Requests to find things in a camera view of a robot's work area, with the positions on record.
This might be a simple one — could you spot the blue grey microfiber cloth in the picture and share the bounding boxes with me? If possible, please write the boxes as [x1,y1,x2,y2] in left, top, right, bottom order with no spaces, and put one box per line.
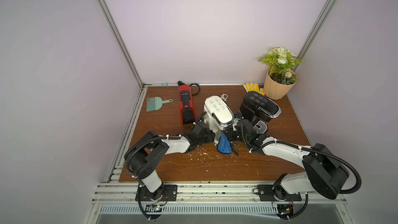
[217,134,239,156]

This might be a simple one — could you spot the white coffee machine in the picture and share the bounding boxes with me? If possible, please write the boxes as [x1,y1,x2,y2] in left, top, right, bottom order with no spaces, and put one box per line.
[204,95,234,144]

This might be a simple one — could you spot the red coffee machine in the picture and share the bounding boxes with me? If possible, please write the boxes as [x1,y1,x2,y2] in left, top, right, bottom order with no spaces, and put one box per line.
[179,85,196,125]

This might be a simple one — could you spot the black coffee machine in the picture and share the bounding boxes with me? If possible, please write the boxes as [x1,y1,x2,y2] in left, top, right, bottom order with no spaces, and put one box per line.
[239,91,282,134]

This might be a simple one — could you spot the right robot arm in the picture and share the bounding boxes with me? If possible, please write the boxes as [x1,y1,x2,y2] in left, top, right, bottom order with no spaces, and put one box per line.
[232,112,362,220]

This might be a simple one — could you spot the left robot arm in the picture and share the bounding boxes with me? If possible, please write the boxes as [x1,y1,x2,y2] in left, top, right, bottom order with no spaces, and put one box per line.
[124,112,215,221]

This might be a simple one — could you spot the yellow work glove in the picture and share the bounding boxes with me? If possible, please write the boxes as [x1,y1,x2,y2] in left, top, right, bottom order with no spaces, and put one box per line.
[243,83,265,95]

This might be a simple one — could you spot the green hand brush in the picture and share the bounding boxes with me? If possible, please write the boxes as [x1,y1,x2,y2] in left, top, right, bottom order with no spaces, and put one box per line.
[146,96,173,113]

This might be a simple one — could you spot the potted artificial plant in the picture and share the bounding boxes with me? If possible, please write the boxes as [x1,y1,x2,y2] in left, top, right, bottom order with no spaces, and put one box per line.
[258,47,304,100]

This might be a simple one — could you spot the black power cord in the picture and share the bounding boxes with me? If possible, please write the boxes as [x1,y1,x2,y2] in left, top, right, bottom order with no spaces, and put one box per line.
[177,81,201,96]

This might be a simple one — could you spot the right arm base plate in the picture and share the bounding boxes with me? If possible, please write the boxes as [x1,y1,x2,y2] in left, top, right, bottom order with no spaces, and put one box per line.
[253,185,302,202]

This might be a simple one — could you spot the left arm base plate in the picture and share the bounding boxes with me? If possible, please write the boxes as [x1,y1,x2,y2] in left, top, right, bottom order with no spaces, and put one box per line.
[135,184,178,202]

